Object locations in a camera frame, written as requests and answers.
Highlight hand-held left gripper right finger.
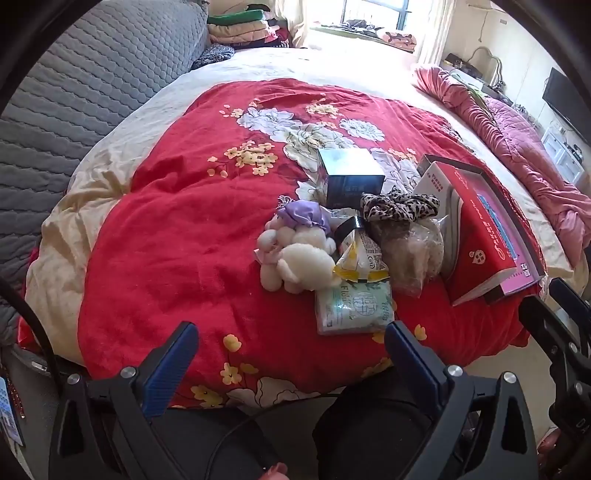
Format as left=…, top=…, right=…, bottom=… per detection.
left=384, top=320, right=540, bottom=480

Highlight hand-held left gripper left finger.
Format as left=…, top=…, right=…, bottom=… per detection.
left=48, top=322, right=200, bottom=480

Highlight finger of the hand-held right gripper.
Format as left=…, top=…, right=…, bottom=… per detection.
left=549, top=277, right=591, bottom=315
left=519, top=295, right=591, bottom=370

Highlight dark grey box tray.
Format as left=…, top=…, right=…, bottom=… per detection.
left=418, top=154, right=548, bottom=305

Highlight green white tissue pack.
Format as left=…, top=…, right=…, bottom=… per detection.
left=315, top=281, right=396, bottom=336

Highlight red cardboard box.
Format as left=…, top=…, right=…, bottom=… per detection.
left=413, top=159, right=519, bottom=306

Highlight clear plastic bag with puff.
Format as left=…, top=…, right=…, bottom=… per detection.
left=379, top=217, right=446, bottom=297

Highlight plush bear pink dress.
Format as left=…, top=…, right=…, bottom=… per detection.
left=254, top=228, right=342, bottom=294

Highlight leopard print scrunchie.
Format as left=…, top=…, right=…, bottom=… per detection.
left=360, top=191, right=439, bottom=223

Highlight plush bear purple dress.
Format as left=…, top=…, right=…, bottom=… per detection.
left=265, top=200, right=335, bottom=254

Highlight yellow snack packet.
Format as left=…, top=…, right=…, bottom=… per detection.
left=335, top=217, right=391, bottom=283

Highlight white drawer cabinet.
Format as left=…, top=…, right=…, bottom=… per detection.
left=540, top=124, right=588, bottom=185

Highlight red floral blanket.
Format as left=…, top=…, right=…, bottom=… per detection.
left=78, top=78, right=548, bottom=409

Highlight pink quilt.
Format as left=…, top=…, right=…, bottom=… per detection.
left=411, top=65, right=591, bottom=269

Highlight blue white printed card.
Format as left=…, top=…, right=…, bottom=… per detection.
left=0, top=376, right=27, bottom=446

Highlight cream bed sheet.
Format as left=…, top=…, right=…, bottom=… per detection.
left=25, top=46, right=578, bottom=370

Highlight black television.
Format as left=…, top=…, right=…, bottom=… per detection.
left=542, top=68, right=591, bottom=139

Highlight black cube box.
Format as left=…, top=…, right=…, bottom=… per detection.
left=318, top=148, right=386, bottom=208

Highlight green cloth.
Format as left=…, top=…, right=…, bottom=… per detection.
left=450, top=69, right=486, bottom=99

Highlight cream curtain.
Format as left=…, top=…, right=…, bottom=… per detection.
left=272, top=0, right=315, bottom=48
left=416, top=0, right=459, bottom=65

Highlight folded floral blanket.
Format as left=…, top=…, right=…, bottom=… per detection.
left=379, top=30, right=417, bottom=52

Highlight grey quilted headboard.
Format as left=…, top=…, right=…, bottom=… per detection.
left=0, top=0, right=209, bottom=347

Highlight dark patterned pillow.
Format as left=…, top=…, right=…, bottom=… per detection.
left=191, top=44, right=237, bottom=71

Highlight window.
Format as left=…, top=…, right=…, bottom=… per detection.
left=342, top=0, right=409, bottom=28

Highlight clothes on windowsill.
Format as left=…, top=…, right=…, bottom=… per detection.
left=314, top=18, right=380, bottom=42

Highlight pile of folded clothes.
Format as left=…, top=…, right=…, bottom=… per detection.
left=207, top=4, right=293, bottom=48

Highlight thin black cable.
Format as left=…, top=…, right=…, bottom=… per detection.
left=204, top=394, right=340, bottom=480

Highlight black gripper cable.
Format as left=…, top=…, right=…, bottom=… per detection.
left=0, top=276, right=62, bottom=384

